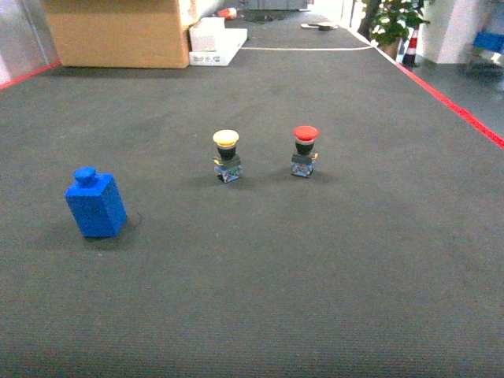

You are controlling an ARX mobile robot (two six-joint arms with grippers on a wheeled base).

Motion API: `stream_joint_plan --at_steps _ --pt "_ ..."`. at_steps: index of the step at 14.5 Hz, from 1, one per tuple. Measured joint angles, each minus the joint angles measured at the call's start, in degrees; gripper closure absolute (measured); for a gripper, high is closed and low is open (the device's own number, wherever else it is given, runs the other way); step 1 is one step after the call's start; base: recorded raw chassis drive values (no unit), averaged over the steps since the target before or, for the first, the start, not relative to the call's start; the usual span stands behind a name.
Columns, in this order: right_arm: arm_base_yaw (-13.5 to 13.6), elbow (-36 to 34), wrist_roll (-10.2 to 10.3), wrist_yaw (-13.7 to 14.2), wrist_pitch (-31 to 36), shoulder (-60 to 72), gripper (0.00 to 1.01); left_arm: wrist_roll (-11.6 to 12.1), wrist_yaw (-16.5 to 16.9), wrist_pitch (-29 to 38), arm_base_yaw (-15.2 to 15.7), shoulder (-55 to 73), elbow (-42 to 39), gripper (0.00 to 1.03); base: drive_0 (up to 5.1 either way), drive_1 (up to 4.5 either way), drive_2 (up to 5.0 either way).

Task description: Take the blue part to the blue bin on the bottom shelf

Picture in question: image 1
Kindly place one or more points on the yellow push button switch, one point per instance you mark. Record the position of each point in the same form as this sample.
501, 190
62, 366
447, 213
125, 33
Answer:
228, 166

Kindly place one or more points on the blue block part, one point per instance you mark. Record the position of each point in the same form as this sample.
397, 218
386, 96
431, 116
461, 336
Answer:
95, 202

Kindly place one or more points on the potted green plant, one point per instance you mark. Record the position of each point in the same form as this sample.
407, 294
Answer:
392, 24

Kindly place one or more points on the flat tool on carpet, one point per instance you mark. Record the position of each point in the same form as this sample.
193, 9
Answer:
322, 26

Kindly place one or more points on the red edge tape strip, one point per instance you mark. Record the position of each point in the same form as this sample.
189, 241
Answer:
461, 112

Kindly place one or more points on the red push button switch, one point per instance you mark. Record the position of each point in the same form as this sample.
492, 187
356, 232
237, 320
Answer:
303, 159

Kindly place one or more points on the orange object far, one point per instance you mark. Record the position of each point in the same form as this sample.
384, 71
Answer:
229, 13

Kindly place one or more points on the red white traffic cone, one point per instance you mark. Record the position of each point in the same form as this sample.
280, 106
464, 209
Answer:
410, 53

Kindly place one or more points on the white flat box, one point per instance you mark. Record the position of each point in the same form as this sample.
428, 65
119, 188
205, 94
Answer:
222, 48

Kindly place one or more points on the white small box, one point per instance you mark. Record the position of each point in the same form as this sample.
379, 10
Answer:
207, 34

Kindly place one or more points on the large cardboard box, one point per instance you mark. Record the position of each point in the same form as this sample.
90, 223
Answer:
121, 34

